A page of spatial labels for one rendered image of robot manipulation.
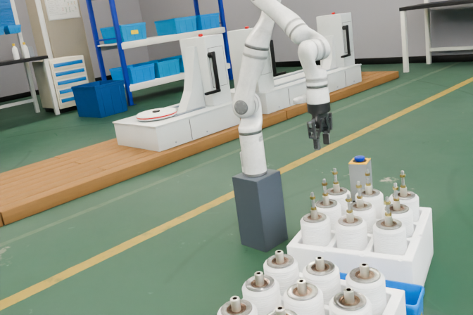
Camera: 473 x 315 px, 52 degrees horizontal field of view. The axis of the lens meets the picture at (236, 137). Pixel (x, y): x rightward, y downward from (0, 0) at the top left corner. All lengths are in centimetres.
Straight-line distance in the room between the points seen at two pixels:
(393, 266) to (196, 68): 264
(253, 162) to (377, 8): 546
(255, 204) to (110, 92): 413
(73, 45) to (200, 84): 410
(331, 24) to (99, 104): 271
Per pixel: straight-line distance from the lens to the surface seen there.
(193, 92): 381
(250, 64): 180
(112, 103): 589
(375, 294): 129
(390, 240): 154
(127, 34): 643
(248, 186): 192
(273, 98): 421
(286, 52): 817
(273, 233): 200
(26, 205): 296
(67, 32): 769
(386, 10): 711
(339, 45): 519
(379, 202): 178
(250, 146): 189
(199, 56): 383
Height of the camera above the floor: 92
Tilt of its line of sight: 14 degrees down
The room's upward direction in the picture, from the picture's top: 8 degrees counter-clockwise
